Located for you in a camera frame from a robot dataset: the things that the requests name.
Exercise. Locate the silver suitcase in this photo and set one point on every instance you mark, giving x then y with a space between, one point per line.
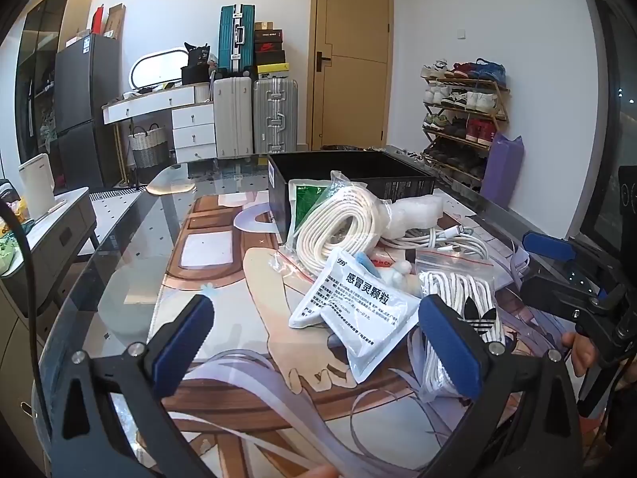
274 114

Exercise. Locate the white medicine sachet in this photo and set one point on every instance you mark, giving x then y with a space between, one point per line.
373 343

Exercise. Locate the person's left hand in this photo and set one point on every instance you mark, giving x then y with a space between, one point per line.
318 472

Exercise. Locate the small blue packet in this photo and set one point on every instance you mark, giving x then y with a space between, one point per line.
364 261

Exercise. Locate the black tote bag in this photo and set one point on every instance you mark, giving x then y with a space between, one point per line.
196 64

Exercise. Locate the clear bag with red print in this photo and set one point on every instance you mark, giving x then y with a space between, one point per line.
398 271

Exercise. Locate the colourful snack packets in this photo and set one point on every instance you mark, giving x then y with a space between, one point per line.
10 249

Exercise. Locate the black white striped rug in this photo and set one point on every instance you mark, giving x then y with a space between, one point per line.
119 194

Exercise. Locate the shoe rack with shoes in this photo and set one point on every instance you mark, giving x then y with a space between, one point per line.
463 99

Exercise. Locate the person's right hand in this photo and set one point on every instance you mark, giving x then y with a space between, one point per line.
581 351

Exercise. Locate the oval mirror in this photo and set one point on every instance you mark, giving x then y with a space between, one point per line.
157 67

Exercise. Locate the white suitcase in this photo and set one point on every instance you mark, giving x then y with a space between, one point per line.
233 119

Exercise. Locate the teal suitcase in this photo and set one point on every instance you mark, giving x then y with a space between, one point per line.
234 40

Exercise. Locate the printed desk mat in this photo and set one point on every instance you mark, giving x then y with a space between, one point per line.
234 279

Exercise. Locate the green packet in clear bag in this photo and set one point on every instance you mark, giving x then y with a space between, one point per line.
304 199

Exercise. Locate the dark glass wardrobe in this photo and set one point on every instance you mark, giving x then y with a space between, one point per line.
37 59

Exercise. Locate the black red shoe box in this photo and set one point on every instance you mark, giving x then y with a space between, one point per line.
269 47

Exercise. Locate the bagged white shoelaces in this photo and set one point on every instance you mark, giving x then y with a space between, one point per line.
473 298

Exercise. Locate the purple bag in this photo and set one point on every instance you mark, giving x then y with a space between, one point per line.
502 174

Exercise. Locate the white vanity desk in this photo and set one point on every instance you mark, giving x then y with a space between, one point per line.
191 124

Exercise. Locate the wooden shoe rack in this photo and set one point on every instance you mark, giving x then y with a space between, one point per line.
500 109

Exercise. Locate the white electric kettle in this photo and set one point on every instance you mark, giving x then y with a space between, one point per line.
37 189

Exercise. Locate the brown cardboard shoe box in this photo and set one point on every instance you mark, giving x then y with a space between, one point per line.
263 25

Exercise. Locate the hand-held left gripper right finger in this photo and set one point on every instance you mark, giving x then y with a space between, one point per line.
450 348

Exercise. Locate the woven laundry basket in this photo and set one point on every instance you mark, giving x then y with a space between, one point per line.
149 149

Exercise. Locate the grey refrigerator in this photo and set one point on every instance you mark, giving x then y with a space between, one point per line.
84 109

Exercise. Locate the white foam wrap roll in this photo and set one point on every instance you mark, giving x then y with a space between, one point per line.
415 211

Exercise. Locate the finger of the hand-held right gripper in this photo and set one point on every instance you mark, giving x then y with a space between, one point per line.
547 246
552 296

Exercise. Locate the dark window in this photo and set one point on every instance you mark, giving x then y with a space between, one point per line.
604 134

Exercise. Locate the wooden door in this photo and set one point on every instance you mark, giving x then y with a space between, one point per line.
353 99

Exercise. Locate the grey side cabinet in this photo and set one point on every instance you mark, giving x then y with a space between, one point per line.
50 244

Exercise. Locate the clear plastic bag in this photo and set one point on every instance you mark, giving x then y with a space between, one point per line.
343 289

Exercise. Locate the flat cardboard box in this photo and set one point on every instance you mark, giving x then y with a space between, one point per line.
117 22

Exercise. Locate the red paper bag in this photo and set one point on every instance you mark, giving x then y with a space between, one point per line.
98 20

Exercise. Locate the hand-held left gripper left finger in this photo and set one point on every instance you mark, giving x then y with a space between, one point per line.
181 348

